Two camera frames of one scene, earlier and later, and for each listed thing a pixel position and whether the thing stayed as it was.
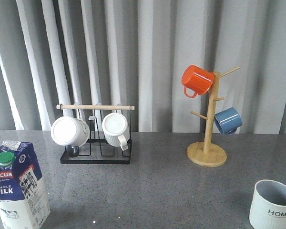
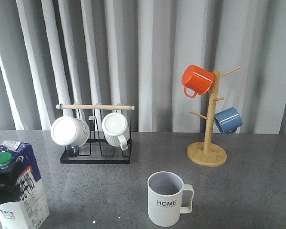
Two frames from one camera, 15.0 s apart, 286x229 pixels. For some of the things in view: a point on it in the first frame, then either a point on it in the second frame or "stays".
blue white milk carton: (20, 198) stays
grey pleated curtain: (44, 53) stays
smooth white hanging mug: (70, 132) stays
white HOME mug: (271, 206) -> (165, 190)
